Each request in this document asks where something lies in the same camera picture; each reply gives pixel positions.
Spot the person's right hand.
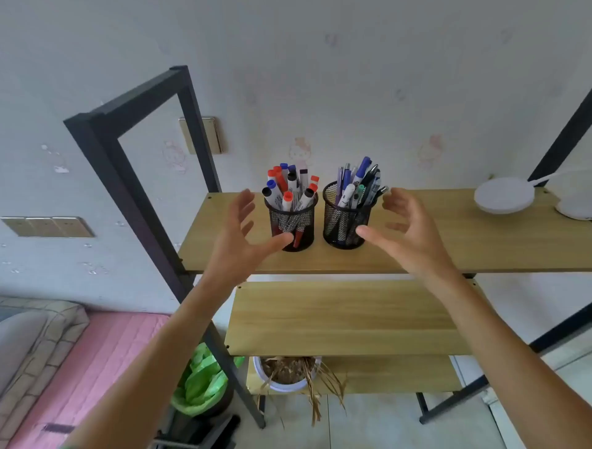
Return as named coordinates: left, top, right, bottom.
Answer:
left=356, top=187, right=463, bottom=283

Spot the person's left hand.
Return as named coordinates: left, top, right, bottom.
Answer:
left=202, top=188, right=295, bottom=290

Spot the pile of assorted pens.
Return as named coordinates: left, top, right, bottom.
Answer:
left=261, top=156, right=389, bottom=249

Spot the black mesh cup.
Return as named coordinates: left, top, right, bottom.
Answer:
left=322, top=181, right=376, bottom=250
left=264, top=193, right=319, bottom=253

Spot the person's right forearm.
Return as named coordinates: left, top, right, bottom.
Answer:
left=423, top=273, right=592, bottom=449

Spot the person's left forearm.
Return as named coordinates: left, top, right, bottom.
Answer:
left=64, top=273, right=250, bottom=449

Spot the long wooden shelf board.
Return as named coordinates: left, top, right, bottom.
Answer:
left=178, top=187, right=592, bottom=274

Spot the medium wooden shelf board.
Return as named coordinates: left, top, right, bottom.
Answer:
left=224, top=279, right=487, bottom=357

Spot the dried brown plant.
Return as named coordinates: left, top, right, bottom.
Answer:
left=258, top=356, right=348, bottom=427

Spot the low wooden shelf board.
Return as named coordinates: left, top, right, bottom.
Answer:
left=245, top=355, right=463, bottom=395

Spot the green plastic bag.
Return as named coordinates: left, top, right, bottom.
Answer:
left=171, top=342, right=246, bottom=417

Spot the white plant pot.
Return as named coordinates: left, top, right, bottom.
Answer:
left=253, top=356, right=323, bottom=394

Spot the black waste bin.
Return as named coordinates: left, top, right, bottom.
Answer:
left=173, top=384, right=236, bottom=419

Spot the pink mattress sheet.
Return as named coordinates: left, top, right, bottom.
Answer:
left=4, top=310, right=172, bottom=449

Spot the grey plaid quilt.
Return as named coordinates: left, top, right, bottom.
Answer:
left=0, top=295, right=91, bottom=431

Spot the gold single switch plate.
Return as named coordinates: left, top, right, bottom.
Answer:
left=179, top=116, right=223, bottom=156

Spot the black metal shelf frame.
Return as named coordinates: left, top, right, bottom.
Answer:
left=64, top=65, right=592, bottom=429

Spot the gold triple switch plate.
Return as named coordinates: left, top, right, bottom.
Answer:
left=0, top=216, right=96, bottom=239

